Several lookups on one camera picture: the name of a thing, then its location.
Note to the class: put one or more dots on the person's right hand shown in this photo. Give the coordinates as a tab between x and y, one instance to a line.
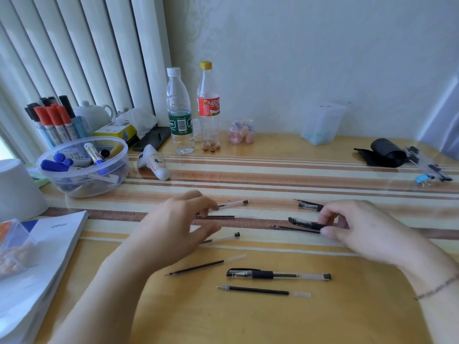
373	232

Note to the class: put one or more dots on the person's left hand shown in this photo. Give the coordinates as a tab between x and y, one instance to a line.
168	229

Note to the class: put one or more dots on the person's left thumb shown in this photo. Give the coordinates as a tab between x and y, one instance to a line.
206	233

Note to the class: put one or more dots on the person's right thumb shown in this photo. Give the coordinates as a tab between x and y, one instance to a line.
331	232

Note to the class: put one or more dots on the person's right middle finger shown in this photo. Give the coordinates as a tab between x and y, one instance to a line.
343	220

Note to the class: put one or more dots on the black pen cap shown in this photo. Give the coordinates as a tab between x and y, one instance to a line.
311	206
304	222

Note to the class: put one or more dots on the clear pen barrel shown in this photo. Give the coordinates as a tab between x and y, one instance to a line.
226	237
233	203

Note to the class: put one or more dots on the person's right forearm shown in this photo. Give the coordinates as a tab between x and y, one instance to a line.
437	304

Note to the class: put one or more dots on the person's left forearm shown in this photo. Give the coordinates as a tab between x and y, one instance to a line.
107	300

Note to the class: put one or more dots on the black ink pen refill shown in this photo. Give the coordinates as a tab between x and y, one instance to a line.
218	217
290	228
258	290
197	268

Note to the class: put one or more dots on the black cloth pouch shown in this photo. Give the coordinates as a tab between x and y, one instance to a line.
365	155

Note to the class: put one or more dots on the black gel pen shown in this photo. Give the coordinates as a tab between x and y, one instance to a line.
265	274

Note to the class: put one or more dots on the black bag roll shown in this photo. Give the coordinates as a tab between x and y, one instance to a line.
389	152

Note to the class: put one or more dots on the white gourd shaped ornament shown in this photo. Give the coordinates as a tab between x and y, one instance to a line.
155	162

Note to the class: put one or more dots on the blue binder clip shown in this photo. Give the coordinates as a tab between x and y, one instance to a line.
424	179

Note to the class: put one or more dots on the translucent plastic container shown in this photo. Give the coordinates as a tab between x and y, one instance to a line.
322	123

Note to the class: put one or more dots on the clear jar of pink sweets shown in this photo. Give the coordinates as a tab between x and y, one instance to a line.
241	132

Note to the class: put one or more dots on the black smartphone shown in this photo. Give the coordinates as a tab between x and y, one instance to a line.
154	137

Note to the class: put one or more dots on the green label water bottle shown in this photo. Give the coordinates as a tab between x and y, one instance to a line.
180	114

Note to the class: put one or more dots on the red label yellow cap bottle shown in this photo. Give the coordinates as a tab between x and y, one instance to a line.
208	107

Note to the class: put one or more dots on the clear round plastic bowl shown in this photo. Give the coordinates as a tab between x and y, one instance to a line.
89	184

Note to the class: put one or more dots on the yellow cardboard box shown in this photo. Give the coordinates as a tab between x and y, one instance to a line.
116	130

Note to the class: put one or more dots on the clear blue pen holder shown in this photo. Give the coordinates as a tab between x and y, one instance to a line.
83	127

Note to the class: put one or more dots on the stack of white paper booklets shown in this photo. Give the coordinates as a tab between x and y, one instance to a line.
46	268

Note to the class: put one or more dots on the pile of blue markers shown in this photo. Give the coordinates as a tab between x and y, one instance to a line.
57	165

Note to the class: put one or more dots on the white ceramic teapot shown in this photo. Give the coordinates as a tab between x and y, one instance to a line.
92	114

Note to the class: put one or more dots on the bunch of red black markers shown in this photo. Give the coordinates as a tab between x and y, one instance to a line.
53	119

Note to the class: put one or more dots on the white plastic cup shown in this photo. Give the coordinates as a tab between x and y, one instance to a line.
18	193

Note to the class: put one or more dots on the clear box of orange bits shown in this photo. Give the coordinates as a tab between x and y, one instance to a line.
14	254

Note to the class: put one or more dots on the white vertical window blinds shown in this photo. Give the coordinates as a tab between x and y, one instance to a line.
82	50

